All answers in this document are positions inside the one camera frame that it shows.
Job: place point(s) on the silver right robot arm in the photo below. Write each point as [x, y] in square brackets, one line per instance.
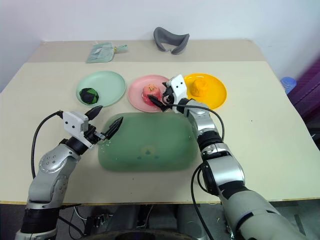
[225, 172]

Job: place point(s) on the purple fabric object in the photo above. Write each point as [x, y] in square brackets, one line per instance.
[308, 87]

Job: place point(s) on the small black device under table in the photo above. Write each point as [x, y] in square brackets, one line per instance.
[96, 221]

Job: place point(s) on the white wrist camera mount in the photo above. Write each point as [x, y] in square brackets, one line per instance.
[179, 87]
[73, 123]

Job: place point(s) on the pink plate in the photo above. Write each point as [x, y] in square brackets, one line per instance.
[137, 87]

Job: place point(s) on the green and black item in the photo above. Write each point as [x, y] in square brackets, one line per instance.
[88, 96]

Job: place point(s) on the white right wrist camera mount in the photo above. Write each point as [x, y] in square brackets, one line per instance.
[179, 87]

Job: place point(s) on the light green plate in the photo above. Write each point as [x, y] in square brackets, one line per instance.
[105, 83]

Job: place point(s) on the red and pink item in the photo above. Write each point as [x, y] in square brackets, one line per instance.
[150, 91]

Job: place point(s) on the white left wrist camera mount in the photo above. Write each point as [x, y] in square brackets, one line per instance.
[73, 123]

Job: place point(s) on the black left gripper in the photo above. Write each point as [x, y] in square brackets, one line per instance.
[92, 135]

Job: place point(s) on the light green pouch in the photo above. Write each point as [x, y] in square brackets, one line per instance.
[100, 53]

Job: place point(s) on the large translucent green tray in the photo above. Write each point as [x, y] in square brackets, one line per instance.
[150, 140]

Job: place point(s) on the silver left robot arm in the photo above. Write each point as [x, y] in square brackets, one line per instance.
[50, 162]

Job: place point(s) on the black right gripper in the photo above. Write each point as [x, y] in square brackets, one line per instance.
[168, 98]

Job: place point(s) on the blue bottle cap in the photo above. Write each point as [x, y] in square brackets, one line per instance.
[288, 83]

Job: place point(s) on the grey foam face pad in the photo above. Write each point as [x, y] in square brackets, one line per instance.
[160, 37]

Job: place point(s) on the orange item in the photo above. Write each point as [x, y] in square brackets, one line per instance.
[200, 88]

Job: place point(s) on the yellow plate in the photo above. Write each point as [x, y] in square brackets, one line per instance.
[217, 92]

